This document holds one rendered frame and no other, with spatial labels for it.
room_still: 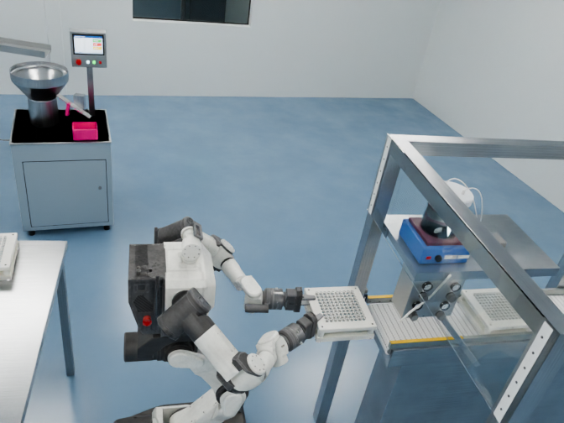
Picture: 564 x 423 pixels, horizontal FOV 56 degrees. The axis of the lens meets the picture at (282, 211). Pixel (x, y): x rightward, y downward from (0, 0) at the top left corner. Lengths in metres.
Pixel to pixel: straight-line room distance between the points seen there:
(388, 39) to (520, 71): 1.87
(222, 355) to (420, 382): 1.18
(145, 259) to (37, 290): 0.66
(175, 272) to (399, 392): 1.27
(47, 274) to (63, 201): 1.60
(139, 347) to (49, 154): 2.06
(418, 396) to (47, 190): 2.75
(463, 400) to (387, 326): 0.68
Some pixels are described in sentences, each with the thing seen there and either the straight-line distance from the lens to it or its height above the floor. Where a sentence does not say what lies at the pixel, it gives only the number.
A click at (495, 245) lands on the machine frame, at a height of 1.70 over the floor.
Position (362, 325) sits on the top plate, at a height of 1.00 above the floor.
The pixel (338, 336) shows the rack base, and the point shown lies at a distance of 2.19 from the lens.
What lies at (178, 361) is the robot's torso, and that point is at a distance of 2.17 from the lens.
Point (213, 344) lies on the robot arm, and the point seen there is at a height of 1.20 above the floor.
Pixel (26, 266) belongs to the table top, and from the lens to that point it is 2.59.
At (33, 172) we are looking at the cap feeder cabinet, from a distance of 3.96.
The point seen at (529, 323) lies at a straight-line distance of 1.44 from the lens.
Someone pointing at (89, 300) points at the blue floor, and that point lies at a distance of 3.68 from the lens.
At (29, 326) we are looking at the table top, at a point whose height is 0.88.
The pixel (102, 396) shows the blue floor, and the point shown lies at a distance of 3.16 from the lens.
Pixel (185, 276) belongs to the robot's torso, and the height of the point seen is 1.27.
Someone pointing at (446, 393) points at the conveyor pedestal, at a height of 0.50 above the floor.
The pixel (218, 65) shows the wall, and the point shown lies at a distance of 6.71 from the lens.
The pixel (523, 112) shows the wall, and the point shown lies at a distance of 6.40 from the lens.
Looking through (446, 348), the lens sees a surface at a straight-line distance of 2.45.
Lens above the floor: 2.48
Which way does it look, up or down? 32 degrees down
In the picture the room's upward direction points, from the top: 9 degrees clockwise
